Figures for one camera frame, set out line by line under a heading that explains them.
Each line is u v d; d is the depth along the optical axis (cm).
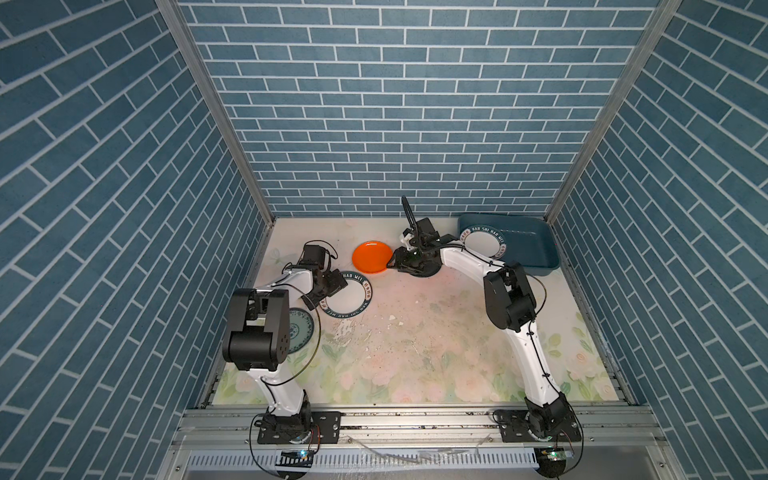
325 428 74
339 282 91
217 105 87
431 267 102
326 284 89
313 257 79
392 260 96
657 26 72
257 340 47
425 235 84
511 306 61
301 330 91
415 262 90
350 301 97
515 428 73
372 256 108
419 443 72
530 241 113
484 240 112
